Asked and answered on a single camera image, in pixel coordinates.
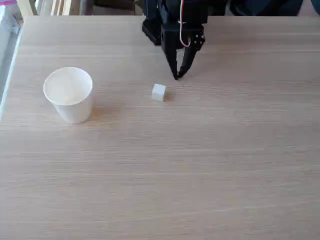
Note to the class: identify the clear plastic bag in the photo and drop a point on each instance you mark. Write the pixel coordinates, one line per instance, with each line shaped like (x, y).
(8, 17)

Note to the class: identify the white paper cup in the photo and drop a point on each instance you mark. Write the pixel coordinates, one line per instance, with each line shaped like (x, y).
(68, 100)

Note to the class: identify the white cube block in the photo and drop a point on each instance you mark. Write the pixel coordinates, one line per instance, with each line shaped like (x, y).
(158, 92)

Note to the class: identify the light wooden frame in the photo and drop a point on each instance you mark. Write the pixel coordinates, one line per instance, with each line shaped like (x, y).
(57, 7)

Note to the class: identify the dark blue cloth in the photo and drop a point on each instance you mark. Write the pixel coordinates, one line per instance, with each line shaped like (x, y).
(265, 7)

